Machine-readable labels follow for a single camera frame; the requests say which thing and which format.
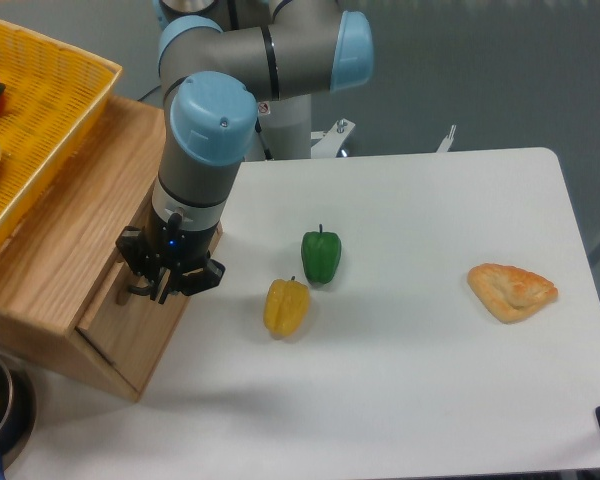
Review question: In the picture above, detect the black drawer handle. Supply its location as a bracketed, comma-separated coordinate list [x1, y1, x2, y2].
[127, 284, 153, 296]

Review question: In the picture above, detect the green bell pepper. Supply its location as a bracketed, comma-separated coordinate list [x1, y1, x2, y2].
[301, 224, 342, 285]

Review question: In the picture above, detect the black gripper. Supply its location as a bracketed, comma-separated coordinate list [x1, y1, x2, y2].
[116, 212, 225, 304]

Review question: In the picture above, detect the baked bread pastry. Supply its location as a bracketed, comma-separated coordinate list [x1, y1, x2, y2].
[467, 263, 559, 324]

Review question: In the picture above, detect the dark metal pot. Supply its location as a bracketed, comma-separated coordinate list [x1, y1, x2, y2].
[0, 355, 37, 479]

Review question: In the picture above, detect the wooden top drawer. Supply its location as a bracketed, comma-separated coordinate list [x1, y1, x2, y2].
[76, 199, 224, 394]

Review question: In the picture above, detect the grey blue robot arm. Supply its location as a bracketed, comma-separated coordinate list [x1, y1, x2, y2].
[116, 1, 374, 303]

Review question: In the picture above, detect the wooden drawer cabinet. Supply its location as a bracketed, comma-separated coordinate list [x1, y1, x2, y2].
[0, 97, 165, 395]

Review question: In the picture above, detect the yellow bell pepper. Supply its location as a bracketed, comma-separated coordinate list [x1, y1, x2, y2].
[263, 277, 311, 337]

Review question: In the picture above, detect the yellow plastic basket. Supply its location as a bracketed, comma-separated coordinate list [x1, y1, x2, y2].
[0, 20, 122, 246]

